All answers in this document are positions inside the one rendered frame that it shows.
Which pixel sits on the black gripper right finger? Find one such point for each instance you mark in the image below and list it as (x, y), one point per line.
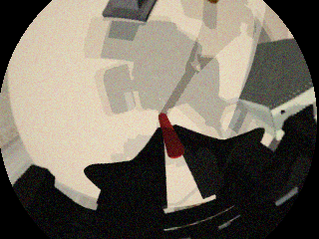
(208, 157)

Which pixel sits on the dark red peg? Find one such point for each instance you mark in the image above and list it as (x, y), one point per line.
(174, 148)

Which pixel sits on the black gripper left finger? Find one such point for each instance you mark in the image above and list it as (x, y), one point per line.
(147, 170)

